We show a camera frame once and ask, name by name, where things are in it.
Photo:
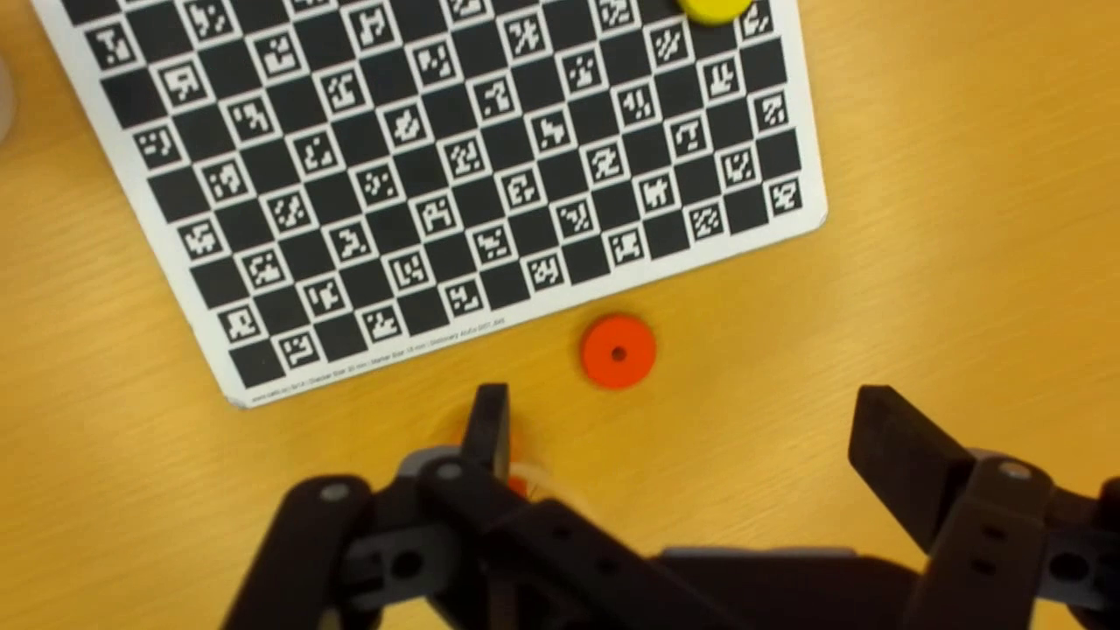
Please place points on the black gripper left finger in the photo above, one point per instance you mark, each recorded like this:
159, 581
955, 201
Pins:
489, 430

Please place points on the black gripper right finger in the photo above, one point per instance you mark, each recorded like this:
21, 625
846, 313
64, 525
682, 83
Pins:
909, 460

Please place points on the round orange block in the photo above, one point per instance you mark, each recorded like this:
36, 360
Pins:
519, 484
619, 352

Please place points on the round yellow block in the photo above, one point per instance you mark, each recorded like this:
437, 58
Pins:
717, 13

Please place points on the clear plastic cup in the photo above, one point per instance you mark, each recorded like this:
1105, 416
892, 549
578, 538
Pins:
538, 476

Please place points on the white paper cup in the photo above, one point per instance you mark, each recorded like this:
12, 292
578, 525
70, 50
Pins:
6, 98

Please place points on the checkered marker board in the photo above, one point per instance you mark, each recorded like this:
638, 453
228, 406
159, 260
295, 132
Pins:
334, 187

